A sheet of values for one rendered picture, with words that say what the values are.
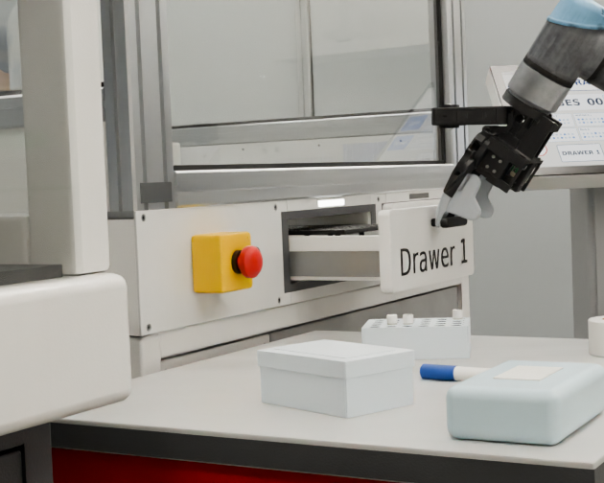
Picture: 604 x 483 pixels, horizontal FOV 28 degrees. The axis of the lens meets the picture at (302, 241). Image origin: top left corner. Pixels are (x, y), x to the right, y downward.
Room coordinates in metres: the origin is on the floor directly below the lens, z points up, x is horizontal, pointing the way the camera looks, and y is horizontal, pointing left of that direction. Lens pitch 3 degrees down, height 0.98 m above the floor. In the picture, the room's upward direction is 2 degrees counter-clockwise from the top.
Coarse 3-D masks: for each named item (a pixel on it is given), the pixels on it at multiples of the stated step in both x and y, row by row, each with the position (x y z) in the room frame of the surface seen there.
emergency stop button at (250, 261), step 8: (248, 248) 1.46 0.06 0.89; (256, 248) 1.47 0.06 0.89; (240, 256) 1.46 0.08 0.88; (248, 256) 1.45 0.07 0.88; (256, 256) 1.46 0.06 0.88; (240, 264) 1.45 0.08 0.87; (248, 264) 1.45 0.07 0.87; (256, 264) 1.46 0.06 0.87; (248, 272) 1.45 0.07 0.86; (256, 272) 1.46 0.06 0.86
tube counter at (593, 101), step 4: (584, 96) 2.55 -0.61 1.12; (588, 96) 2.55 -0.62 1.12; (592, 96) 2.55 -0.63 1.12; (596, 96) 2.55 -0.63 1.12; (600, 96) 2.55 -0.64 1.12; (588, 100) 2.54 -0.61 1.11; (592, 100) 2.54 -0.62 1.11; (596, 100) 2.54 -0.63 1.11; (600, 100) 2.54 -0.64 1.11; (588, 104) 2.53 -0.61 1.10; (592, 104) 2.53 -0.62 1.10; (596, 104) 2.53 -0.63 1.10; (600, 104) 2.53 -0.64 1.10; (592, 108) 2.52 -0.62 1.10; (596, 108) 2.53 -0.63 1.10; (600, 108) 2.53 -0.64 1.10
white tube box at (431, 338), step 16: (368, 320) 1.46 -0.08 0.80; (384, 320) 1.46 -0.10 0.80; (400, 320) 1.45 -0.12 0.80; (416, 320) 1.44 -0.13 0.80; (432, 320) 1.44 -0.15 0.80; (448, 320) 1.43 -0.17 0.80; (464, 320) 1.43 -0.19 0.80; (368, 336) 1.39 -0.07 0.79; (384, 336) 1.39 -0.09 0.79; (400, 336) 1.38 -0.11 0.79; (416, 336) 1.38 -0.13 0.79; (432, 336) 1.38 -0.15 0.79; (448, 336) 1.38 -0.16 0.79; (464, 336) 1.37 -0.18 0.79; (416, 352) 1.38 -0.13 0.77; (432, 352) 1.38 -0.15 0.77; (448, 352) 1.38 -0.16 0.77; (464, 352) 1.37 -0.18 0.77
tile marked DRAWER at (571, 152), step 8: (568, 144) 2.45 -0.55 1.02; (576, 144) 2.45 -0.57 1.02; (584, 144) 2.46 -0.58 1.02; (592, 144) 2.46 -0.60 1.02; (560, 152) 2.43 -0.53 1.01; (568, 152) 2.44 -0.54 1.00; (576, 152) 2.44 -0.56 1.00; (584, 152) 2.44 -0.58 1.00; (592, 152) 2.44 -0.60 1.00; (600, 152) 2.44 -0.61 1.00; (568, 160) 2.42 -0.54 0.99; (576, 160) 2.42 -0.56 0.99; (584, 160) 2.43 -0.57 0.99; (592, 160) 2.43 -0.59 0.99; (600, 160) 2.43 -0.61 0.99
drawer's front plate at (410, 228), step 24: (384, 216) 1.58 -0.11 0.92; (408, 216) 1.63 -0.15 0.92; (432, 216) 1.70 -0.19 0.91; (384, 240) 1.58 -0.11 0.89; (408, 240) 1.63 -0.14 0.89; (432, 240) 1.70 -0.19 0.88; (456, 240) 1.77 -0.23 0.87; (384, 264) 1.58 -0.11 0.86; (456, 264) 1.77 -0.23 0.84; (384, 288) 1.58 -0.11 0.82; (408, 288) 1.62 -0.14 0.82
